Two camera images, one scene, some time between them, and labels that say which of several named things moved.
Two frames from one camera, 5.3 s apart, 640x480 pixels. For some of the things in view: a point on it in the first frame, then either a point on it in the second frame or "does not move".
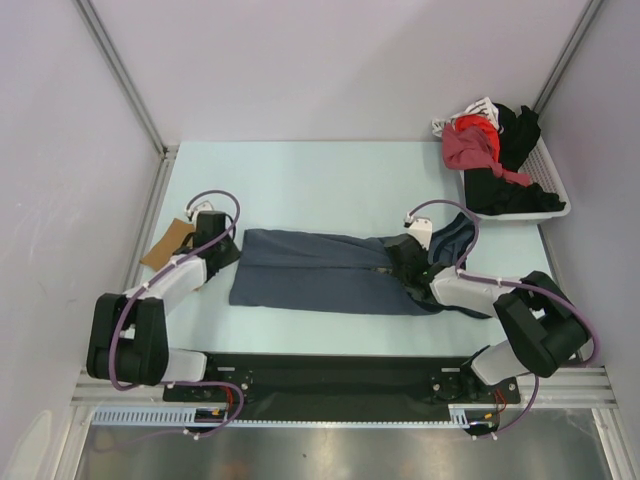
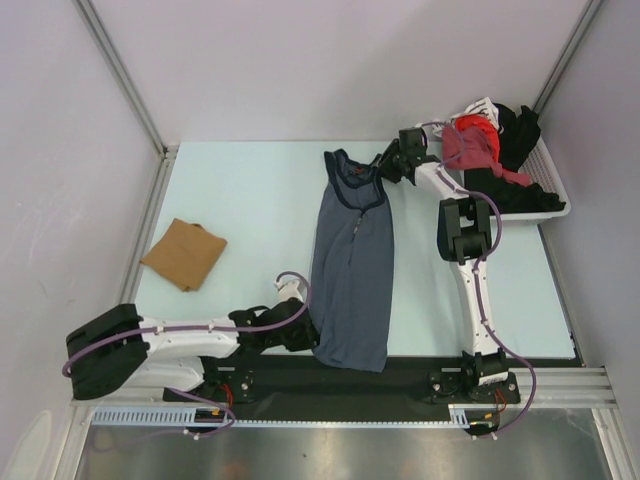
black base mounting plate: x=336 y=382 does not move
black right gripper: x=423 y=249 -> x=387 y=172
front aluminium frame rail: x=543 y=388 does not move
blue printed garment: x=321 y=273 -> x=351 y=297
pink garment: x=470 y=149 does not move
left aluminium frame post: x=126 y=77 does not move
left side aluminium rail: x=151 y=219 does not move
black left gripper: x=233 y=253 -> x=309 y=338
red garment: x=482 y=123 does not move
